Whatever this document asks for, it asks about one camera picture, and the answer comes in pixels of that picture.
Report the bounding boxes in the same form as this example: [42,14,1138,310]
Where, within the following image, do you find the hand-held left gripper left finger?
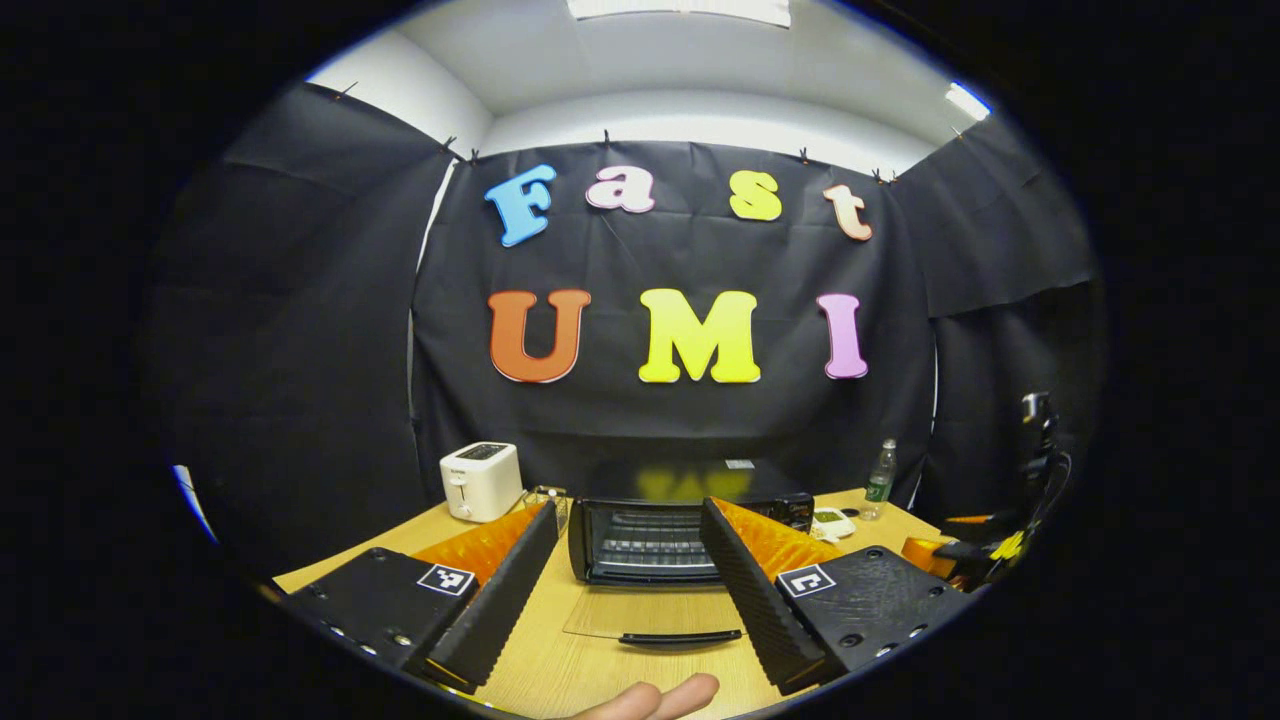
[285,500,561,695]

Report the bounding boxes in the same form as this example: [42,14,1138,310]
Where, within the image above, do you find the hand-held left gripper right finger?
[699,496,979,697]

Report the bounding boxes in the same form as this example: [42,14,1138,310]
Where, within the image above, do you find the black electric oven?
[563,458,816,647]

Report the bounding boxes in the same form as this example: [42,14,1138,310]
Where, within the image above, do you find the clear plastic water bottle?
[862,438,898,521]

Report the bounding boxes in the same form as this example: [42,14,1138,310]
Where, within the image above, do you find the white toaster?
[440,441,524,523]

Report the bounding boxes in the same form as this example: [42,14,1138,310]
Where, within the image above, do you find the black backdrop cloth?
[150,82,1106,576]

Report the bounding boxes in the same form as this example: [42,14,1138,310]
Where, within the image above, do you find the small ceiling light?
[945,82,993,123]

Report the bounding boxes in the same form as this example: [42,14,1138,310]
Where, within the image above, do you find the large ceiling light panel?
[567,0,793,28]

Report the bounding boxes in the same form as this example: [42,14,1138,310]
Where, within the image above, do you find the small wire basket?
[523,485,571,531]

